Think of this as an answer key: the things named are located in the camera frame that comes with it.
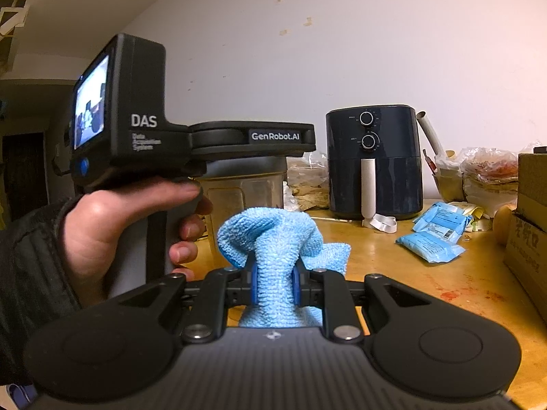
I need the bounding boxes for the blue microfiber cloth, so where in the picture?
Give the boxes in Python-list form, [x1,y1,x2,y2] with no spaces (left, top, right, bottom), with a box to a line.
[217,207,352,329]

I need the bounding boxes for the small bag of white granules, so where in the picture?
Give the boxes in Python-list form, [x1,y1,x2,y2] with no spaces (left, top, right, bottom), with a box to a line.
[282,181,300,212]

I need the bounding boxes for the person's left hand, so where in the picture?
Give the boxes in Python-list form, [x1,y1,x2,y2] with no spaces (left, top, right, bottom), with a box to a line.
[62,179,214,308]

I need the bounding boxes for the person's left forearm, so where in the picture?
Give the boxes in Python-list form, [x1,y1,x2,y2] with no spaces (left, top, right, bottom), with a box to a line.
[0,196,86,387]

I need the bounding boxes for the white cardboard tube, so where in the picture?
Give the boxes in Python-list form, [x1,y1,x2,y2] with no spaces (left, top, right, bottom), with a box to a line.
[416,111,447,159]

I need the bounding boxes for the dark blue air fryer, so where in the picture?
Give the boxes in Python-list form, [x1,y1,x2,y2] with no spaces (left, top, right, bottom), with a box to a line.
[325,105,425,220]

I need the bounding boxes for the clear plastic food bag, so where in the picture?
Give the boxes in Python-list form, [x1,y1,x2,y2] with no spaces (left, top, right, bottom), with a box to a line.
[455,147,520,218]

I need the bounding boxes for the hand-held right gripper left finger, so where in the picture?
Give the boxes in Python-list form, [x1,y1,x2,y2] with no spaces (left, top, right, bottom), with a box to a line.
[120,262,259,344]

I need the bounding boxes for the dark entrance door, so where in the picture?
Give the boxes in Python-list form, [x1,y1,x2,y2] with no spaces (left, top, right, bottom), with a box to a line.
[0,132,48,223]

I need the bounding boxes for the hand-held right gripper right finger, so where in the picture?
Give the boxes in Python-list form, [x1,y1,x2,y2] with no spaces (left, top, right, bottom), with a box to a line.
[291,262,430,344]

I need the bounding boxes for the blue plastic packet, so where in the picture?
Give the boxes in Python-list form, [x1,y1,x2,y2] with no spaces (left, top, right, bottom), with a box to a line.
[412,211,468,242]
[429,202,473,223]
[395,231,466,264]

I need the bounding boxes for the orange citrus fruit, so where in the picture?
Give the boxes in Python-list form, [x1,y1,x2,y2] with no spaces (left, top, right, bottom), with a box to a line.
[492,204,520,246]

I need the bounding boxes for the yellow snack packet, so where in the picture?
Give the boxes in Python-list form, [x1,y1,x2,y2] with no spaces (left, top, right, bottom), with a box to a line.
[459,203,492,233]

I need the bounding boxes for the shaker bottle with grey lid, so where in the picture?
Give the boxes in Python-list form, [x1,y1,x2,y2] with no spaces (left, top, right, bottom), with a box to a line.
[199,156,288,257]

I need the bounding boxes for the crumpled bag with brown paper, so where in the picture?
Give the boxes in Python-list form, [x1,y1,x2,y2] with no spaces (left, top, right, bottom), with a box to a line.
[286,151,330,212]

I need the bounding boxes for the white strap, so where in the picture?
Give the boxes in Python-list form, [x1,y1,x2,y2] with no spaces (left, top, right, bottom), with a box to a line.
[362,214,398,234]

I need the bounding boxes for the large taped cardboard box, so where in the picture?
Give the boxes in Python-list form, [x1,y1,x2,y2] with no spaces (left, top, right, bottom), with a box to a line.
[503,151,547,323]

